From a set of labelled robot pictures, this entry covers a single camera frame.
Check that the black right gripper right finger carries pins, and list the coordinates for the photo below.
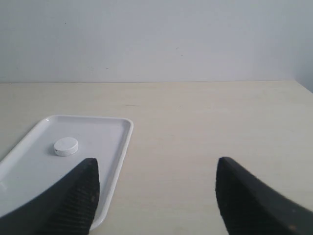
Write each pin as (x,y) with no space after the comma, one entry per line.
(250,207)

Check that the white bottle cap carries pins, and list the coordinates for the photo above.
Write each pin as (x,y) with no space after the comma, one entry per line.
(66,146)

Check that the white rectangular plastic tray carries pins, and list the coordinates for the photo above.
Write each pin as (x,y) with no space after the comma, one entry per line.
(32,166)

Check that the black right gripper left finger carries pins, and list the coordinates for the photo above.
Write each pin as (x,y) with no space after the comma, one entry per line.
(66,208)

